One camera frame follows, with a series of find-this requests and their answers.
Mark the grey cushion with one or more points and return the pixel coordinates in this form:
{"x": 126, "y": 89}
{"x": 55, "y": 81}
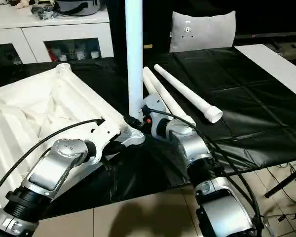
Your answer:
{"x": 202, "y": 32}

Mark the black stand leg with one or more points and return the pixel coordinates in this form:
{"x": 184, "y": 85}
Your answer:
{"x": 286, "y": 182}

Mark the white glass-door cabinet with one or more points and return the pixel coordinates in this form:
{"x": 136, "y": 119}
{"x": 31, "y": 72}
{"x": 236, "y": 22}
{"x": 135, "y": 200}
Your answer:
{"x": 39, "y": 29}

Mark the dark round appliance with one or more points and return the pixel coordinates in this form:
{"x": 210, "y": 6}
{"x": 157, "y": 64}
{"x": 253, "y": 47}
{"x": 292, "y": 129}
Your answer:
{"x": 79, "y": 6}

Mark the black cabinet with gold label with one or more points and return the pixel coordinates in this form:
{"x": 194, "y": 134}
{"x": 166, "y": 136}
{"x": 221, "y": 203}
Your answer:
{"x": 158, "y": 24}

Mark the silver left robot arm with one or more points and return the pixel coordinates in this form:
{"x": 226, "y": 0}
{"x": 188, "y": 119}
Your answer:
{"x": 49, "y": 168}

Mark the white flat board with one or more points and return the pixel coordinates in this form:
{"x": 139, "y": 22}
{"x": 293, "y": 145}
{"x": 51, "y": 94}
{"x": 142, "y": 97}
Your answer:
{"x": 276, "y": 66}

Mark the white plastic table top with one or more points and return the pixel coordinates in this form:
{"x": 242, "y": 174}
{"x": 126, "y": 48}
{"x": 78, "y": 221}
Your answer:
{"x": 39, "y": 108}

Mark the white plastic table leg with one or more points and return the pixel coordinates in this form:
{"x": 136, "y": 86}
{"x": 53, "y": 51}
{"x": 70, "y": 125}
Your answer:
{"x": 187, "y": 94}
{"x": 175, "y": 106}
{"x": 149, "y": 84}
{"x": 134, "y": 49}

